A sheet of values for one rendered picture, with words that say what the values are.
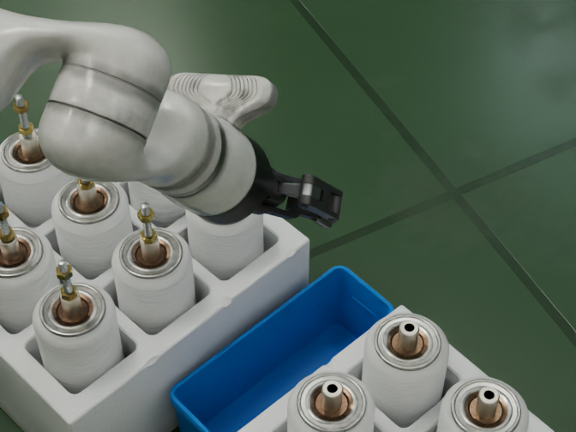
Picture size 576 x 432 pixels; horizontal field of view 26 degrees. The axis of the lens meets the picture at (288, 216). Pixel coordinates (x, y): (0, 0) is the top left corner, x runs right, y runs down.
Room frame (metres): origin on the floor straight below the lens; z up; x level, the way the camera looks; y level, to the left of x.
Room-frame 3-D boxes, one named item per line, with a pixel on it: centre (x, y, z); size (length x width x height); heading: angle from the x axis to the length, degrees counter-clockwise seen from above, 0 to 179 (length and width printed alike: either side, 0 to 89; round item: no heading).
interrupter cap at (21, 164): (1.10, 0.33, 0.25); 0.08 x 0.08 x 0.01
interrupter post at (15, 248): (0.93, 0.33, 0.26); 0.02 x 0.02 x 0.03
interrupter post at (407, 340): (0.80, -0.13, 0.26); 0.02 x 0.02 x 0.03
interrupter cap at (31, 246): (0.93, 0.33, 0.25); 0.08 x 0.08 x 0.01
